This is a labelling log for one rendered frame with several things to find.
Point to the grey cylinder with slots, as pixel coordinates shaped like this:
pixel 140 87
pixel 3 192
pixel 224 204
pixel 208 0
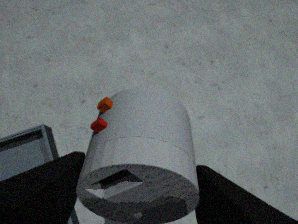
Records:
pixel 140 166

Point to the grey rectangular tray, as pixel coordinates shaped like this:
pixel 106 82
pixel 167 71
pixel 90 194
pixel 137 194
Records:
pixel 26 150

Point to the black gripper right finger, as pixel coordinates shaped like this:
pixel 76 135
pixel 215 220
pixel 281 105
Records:
pixel 223 202

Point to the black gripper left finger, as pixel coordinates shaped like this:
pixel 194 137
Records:
pixel 42 195

